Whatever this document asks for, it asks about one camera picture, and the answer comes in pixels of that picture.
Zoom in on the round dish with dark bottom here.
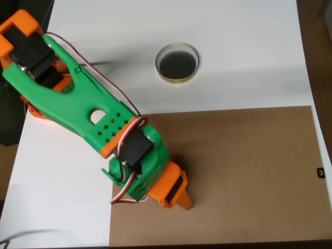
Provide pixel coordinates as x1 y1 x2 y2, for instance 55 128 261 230
155 42 200 84

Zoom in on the thin grey cable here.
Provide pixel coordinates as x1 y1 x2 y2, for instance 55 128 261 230
0 229 64 248

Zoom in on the brown fibreboard sheet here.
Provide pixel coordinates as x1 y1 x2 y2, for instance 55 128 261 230
108 105 332 247

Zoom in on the white red servo wire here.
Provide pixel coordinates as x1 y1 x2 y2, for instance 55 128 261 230
41 31 150 206

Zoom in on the orange studded robot base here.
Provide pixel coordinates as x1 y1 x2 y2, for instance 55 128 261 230
20 94 49 122

